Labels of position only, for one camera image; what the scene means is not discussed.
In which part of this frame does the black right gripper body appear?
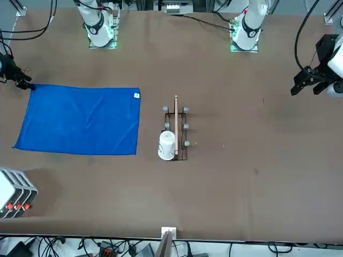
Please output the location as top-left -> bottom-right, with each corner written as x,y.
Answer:
0,52 -> 24,84

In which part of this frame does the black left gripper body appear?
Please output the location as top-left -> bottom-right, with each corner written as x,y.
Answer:
315,33 -> 339,78

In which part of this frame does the blue towel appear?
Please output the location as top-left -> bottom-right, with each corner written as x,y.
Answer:
12,84 -> 141,156

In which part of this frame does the white stacked box unit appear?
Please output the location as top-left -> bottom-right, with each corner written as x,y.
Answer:
0,167 -> 39,220

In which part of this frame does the white cup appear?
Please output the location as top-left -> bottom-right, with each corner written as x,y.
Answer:
157,130 -> 178,162

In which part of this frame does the large black power brick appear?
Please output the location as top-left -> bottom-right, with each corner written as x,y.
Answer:
6,240 -> 33,257

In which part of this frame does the black orange device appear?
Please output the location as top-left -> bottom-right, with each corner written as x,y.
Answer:
98,240 -> 118,257

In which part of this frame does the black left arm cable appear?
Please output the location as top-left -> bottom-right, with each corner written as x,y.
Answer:
294,0 -> 322,72

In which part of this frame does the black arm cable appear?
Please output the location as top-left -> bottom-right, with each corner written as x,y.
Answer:
294,0 -> 322,72
0,0 -> 59,41

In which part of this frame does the aluminium profile bracket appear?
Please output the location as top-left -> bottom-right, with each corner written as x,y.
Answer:
15,0 -> 28,18
323,0 -> 343,25

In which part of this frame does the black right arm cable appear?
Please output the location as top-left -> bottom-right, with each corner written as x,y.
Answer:
0,0 -> 59,41

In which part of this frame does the dark cable across table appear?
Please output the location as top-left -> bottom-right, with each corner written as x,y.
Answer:
167,13 -> 236,32

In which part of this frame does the black wire cup rack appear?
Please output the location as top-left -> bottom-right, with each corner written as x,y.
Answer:
162,94 -> 191,162

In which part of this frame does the aluminium camera post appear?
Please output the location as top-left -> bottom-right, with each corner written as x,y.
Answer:
155,226 -> 178,257

